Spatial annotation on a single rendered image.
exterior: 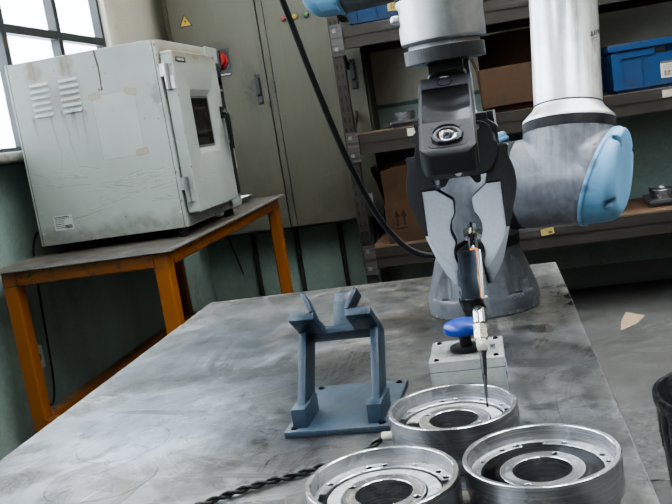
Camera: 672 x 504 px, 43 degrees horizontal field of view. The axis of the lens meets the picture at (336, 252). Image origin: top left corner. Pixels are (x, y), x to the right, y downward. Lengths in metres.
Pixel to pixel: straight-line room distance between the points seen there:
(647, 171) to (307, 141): 1.77
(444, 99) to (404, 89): 3.90
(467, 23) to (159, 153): 2.18
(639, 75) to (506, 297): 3.11
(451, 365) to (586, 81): 0.45
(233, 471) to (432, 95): 0.36
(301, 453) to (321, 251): 4.01
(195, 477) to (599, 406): 0.36
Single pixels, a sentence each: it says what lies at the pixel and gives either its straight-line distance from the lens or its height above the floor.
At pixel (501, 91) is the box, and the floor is 1.09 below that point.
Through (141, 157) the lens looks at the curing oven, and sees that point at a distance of 2.88.
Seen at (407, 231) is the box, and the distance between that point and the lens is 4.14.
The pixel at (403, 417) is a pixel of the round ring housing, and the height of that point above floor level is 0.83.
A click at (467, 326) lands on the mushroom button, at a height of 0.87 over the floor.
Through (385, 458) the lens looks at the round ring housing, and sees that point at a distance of 0.64.
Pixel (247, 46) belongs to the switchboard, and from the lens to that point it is 4.53.
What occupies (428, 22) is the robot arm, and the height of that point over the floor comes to 1.15.
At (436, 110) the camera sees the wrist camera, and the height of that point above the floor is 1.08.
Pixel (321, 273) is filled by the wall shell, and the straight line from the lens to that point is 4.78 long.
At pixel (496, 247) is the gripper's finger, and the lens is 0.76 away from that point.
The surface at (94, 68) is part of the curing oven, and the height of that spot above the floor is 1.37.
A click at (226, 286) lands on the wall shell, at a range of 4.93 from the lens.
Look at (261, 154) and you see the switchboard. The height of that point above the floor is 0.97.
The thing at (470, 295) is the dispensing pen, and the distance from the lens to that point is 0.74.
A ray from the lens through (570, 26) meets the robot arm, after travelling 1.12.
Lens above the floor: 1.08
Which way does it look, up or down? 9 degrees down
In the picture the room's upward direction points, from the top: 9 degrees counter-clockwise
